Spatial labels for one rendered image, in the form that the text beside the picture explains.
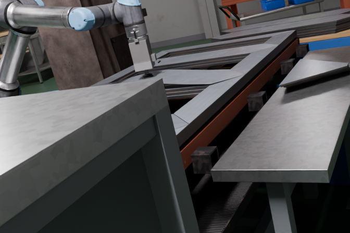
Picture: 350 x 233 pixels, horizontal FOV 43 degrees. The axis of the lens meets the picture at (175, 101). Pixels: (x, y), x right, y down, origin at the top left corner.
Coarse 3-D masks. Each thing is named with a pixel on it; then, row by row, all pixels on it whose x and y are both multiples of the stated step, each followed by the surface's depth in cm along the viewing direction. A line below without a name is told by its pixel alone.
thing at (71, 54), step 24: (48, 0) 477; (72, 0) 466; (96, 0) 487; (120, 24) 528; (48, 48) 500; (72, 48) 488; (96, 48) 479; (120, 48) 519; (72, 72) 500; (96, 72) 488
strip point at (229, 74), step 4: (224, 72) 153; (228, 72) 152; (232, 72) 151; (236, 72) 150; (220, 76) 148; (224, 76) 147; (228, 76) 146; (232, 76) 145; (236, 76) 144; (216, 80) 145; (220, 80) 144; (224, 80) 143
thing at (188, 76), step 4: (184, 72) 160; (188, 72) 160; (192, 72) 159; (196, 72) 158; (200, 72) 158; (180, 76) 155; (184, 76) 155; (188, 76) 154; (192, 76) 154; (196, 76) 153; (172, 80) 152; (176, 80) 151; (180, 80) 151; (184, 80) 150; (188, 80) 150; (192, 80) 149; (184, 84) 146
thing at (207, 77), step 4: (204, 72) 157; (208, 72) 156; (212, 72) 155; (216, 72) 155; (220, 72) 154; (200, 76) 152; (204, 76) 152; (208, 76) 151; (212, 76) 150; (216, 76) 149; (196, 80) 148; (200, 80) 148; (204, 80) 147; (208, 80) 146; (212, 80) 145; (188, 84) 145; (192, 84) 144
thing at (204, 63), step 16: (208, 48) 223; (224, 48) 218; (176, 64) 196; (192, 64) 192; (208, 64) 188; (240, 80) 140; (176, 96) 147; (192, 96) 144; (224, 96) 128; (208, 112) 118; (192, 128) 109
